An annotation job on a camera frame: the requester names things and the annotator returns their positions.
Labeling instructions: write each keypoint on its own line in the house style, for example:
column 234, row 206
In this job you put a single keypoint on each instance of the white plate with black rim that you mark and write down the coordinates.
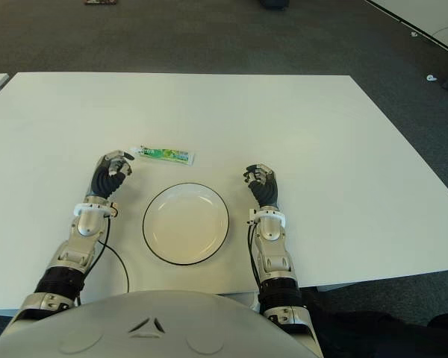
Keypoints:
column 186, row 227

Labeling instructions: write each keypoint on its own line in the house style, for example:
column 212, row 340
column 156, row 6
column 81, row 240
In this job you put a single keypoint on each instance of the colourful flat object on floor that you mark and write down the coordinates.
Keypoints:
column 101, row 2

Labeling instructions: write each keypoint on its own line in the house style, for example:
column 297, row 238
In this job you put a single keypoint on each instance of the green white toothpaste tube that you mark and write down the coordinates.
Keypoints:
column 164, row 153

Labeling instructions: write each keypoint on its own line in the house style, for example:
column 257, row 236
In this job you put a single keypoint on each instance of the white scrap with hole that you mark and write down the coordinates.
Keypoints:
column 431, row 78

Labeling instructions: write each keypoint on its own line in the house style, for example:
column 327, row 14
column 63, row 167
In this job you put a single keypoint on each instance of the black cloth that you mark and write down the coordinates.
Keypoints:
column 377, row 328

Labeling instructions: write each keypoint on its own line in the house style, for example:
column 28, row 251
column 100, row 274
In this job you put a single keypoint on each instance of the white table with black edge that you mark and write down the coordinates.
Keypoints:
column 425, row 15

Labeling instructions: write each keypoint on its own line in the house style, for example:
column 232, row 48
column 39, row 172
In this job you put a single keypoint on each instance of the robot right arm silver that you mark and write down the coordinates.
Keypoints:
column 270, row 227

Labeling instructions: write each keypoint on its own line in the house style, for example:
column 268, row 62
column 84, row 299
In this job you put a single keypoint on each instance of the robot right hand silver black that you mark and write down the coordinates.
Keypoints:
column 266, row 190

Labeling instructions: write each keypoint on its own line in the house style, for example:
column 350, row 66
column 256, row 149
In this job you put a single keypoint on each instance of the dark chair base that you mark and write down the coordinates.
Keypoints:
column 272, row 3

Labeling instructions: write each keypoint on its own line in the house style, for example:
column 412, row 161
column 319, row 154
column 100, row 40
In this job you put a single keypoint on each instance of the robot left arm silver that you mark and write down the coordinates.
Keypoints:
column 87, row 223

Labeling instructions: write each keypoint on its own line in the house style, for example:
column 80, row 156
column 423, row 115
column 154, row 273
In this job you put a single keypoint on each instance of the silver robot torso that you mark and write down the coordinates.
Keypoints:
column 145, row 324

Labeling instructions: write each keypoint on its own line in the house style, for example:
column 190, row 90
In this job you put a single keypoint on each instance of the robot left hand silver black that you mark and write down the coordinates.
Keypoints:
column 106, row 182

